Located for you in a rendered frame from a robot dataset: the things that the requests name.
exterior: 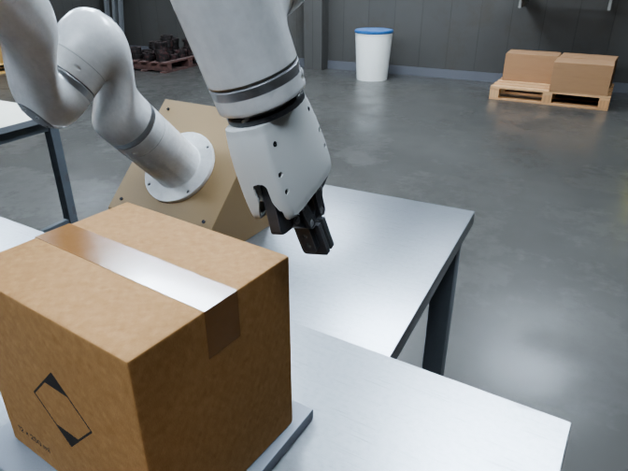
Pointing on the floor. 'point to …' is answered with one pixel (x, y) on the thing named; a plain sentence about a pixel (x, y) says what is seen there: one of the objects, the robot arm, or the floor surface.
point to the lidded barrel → (373, 53)
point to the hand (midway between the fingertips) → (314, 235)
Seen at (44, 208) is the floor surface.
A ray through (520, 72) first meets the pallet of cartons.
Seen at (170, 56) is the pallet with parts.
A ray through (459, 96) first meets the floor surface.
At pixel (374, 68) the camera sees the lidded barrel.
